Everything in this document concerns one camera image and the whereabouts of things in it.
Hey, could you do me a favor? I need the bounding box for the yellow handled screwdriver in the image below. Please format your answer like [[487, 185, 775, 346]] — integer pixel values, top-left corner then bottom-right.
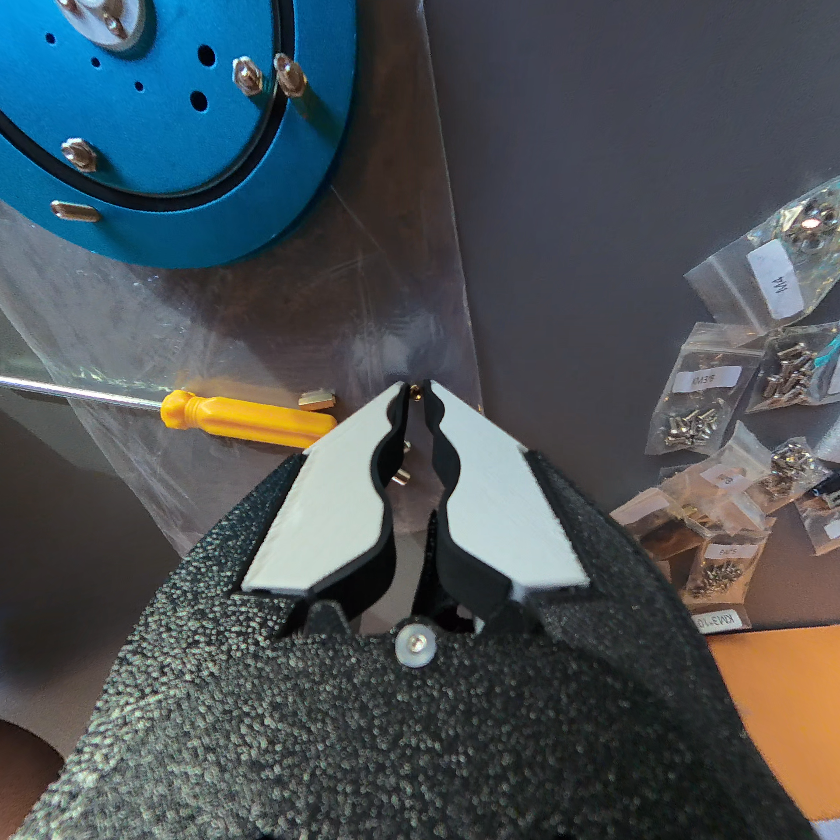
[[0, 375, 339, 452]]

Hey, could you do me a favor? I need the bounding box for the clear plastic bag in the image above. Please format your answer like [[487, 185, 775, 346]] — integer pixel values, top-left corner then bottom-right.
[[0, 0, 487, 552]]

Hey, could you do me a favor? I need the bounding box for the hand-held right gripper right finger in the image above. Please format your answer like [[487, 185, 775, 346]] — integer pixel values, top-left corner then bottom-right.
[[423, 379, 590, 605]]

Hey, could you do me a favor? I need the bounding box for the orange cardboard box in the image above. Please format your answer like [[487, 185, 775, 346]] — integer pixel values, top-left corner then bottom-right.
[[709, 623, 840, 821]]

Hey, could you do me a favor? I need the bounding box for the blue metal turntable base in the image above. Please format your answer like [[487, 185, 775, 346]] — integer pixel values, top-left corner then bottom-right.
[[0, 0, 358, 270]]

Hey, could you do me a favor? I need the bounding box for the pile of small screw bags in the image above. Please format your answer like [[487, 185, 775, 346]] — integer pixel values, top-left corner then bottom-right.
[[610, 177, 840, 634]]

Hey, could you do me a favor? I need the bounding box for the grey desk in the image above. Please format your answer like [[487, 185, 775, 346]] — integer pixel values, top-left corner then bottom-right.
[[0, 0, 840, 723]]

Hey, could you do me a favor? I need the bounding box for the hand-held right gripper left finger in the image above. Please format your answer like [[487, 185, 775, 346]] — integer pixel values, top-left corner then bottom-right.
[[241, 382, 411, 597]]

